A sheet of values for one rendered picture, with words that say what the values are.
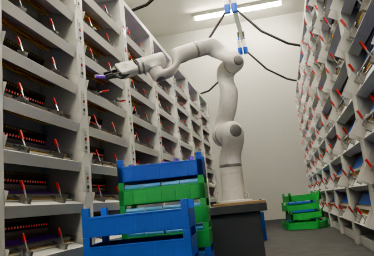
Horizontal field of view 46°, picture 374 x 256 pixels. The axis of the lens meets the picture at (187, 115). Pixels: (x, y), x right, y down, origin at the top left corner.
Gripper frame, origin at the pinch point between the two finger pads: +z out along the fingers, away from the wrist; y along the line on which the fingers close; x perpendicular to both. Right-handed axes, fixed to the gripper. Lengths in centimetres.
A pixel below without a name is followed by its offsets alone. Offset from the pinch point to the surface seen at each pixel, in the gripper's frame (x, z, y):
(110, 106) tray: 31.1, -2.5, -15.5
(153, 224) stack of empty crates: -25, 25, 116
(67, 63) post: -8.6, 17.7, -7.7
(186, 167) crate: -15, 3, 91
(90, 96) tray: 10.8, 10.7, -2.4
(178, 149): 160, -80, -89
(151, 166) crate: -14, 13, 85
